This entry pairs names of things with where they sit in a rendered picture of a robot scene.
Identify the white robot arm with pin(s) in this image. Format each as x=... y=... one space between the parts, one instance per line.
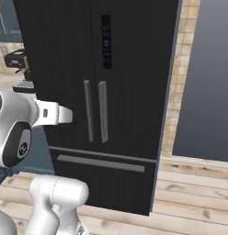
x=14 y=113

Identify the black fridge door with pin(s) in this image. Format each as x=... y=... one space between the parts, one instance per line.
x=57 y=46
x=137 y=76

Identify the blue wall cupboard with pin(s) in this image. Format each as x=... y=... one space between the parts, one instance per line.
x=7 y=18

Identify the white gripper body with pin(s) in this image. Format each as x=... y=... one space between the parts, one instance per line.
x=65 y=114

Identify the black fridge drawer front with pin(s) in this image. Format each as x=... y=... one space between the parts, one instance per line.
x=119 y=186

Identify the black fridge right door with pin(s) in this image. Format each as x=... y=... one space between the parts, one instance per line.
x=137 y=76

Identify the black fridge left door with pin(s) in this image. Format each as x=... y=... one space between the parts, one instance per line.
x=57 y=46

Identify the black coffee machine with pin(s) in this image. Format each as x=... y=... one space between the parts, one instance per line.
x=18 y=59

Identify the blue base cabinet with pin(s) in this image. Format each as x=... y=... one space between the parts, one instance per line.
x=40 y=150

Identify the blue-grey fridge housing panel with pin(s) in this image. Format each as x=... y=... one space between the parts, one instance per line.
x=168 y=91

